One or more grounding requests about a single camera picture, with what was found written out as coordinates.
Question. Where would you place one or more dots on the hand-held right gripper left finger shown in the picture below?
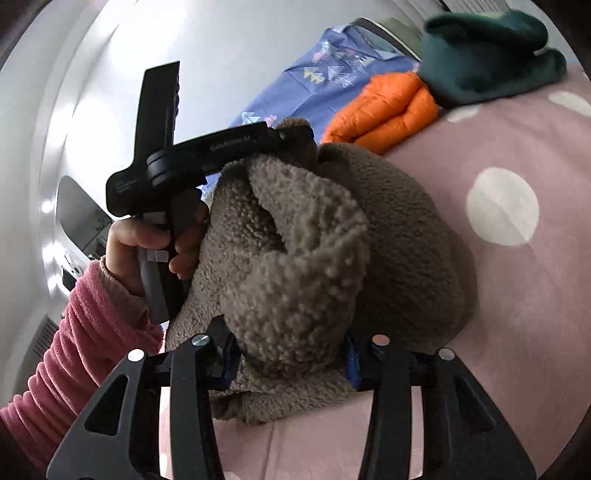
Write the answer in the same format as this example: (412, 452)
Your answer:
(229, 369)

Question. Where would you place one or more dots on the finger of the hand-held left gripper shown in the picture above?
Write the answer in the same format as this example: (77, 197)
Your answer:
(295, 135)

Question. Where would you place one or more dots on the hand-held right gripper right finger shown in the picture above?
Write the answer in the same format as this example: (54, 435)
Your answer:
(352, 367)

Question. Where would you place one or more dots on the brown fleece jacket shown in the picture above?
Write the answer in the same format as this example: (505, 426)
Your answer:
(300, 240)

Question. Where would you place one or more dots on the person's left forearm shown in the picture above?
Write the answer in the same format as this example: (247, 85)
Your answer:
(69, 350)

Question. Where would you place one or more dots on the person's left hand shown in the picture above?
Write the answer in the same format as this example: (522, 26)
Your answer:
(122, 249)

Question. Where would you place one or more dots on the blue tree print sheet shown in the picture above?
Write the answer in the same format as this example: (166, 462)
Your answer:
(304, 87)

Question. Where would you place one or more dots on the orange puffer jacket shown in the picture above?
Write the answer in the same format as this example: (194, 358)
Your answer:
(383, 110)

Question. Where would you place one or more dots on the pink polka dot blanket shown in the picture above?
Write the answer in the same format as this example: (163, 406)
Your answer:
(508, 300)

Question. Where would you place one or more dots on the dark green fleece garment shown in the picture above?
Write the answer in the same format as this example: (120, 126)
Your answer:
(485, 60)

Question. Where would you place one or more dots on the white pleated curtain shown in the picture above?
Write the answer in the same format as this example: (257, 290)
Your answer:
(466, 5)

